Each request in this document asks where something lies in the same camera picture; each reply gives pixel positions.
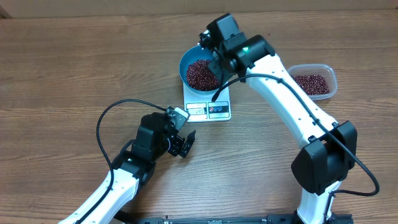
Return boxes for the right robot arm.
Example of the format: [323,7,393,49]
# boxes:
[200,33,357,223]

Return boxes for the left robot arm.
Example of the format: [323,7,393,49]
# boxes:
[61,108,195,224]

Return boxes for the beans in blue bowl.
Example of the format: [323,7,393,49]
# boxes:
[186,59,220,91]

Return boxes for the white digital kitchen scale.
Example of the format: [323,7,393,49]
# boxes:
[183,83,232,123]

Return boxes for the blue bowl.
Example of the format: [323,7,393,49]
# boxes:
[179,46,215,85]

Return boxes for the red adzuki beans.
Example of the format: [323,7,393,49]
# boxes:
[292,75,330,96]

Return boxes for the clear plastic container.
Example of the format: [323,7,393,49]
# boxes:
[287,64,338,100]

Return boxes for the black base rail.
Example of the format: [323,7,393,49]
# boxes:
[118,211,354,224]

